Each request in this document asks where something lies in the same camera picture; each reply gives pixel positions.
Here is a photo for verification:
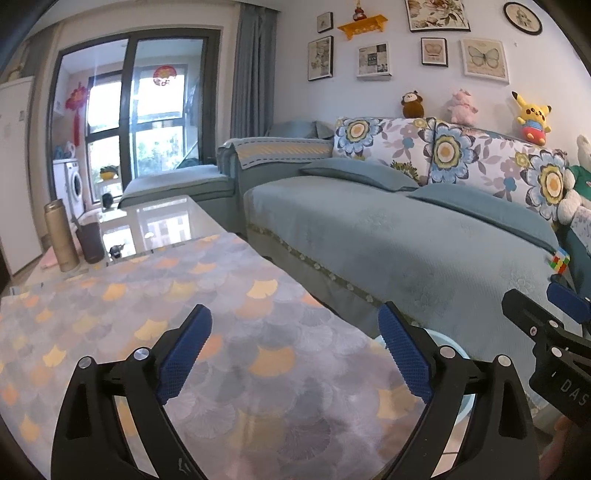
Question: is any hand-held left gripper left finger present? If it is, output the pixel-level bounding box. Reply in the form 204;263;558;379
52;304;213;480

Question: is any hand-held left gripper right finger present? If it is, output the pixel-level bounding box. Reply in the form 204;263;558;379
378;302;540;480

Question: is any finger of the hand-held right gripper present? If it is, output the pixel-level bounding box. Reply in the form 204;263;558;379
502;288;578;355
547;281;591;324

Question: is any light blue perforated basket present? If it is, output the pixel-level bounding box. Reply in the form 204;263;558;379
372;329;476;423

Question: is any person's right forearm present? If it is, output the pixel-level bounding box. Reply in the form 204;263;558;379
538;413;591;480

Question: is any colourful puzzle cube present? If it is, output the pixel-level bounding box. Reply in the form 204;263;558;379
549;248;571;274

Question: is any floral armrest cover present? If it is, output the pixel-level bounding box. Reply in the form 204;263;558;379
570;210;591;254

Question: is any grey fan-patterned tablecloth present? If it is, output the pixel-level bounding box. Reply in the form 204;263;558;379
0;233;428;480

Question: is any flat teal pillow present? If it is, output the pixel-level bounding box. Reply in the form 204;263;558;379
299;159;421;192
406;184;561;254

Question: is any teal fabric sofa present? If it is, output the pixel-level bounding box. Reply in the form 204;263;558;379
117;120;591;416

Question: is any white teddy bear green shirt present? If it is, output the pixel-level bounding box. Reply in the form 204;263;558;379
556;135;591;227

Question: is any floral sofa back cushion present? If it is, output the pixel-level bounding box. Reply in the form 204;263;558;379
508;138;573;223
332;117;437;185
427;120;532;204

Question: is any glass top coffee table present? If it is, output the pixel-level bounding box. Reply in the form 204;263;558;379
0;196;241;301

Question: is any dark cylindrical cup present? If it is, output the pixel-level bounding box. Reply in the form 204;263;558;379
75;222;106;265

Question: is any gold thermos bottle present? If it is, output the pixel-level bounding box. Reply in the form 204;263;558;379
44;199;80;273

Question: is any yellow mouse plush toy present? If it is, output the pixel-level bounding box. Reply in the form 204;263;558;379
511;91;553;147

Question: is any white washing machine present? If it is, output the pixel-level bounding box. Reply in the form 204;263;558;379
52;158;86;222

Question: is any pink pig plush toy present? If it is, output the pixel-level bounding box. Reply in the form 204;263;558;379
446;89;478;126

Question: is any striped sofa backrest cover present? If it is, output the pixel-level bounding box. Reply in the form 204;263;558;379
229;137;334;169

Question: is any brown monkey plush toy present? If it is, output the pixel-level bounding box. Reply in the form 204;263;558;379
400;90;426;120

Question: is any black framed glass door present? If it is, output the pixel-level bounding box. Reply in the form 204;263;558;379
46;28;222;213

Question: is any white cabinet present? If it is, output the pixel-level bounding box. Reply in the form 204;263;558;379
0;76;44;278

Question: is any grey blue curtain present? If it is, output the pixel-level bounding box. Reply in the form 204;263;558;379
229;4;278;144

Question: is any large butterfly picture frame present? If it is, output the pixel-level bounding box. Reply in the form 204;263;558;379
459;38;510;85

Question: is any red knot wall hanging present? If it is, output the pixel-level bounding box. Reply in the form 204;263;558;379
65;82;90;147

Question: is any small butterfly picture frame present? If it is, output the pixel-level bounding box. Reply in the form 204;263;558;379
420;37;448;68

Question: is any round black picture frame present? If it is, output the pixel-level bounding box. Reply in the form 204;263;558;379
503;1;543;36

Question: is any newspaper collage wall canvas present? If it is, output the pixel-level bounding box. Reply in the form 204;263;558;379
356;41;394;80

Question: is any botanical print black frame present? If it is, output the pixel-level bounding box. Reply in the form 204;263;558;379
307;35;334;82

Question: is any flower painting frame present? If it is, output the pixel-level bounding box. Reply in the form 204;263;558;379
405;0;472;33

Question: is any yellow wall shelf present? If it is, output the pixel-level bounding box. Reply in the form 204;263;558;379
337;14;389;40

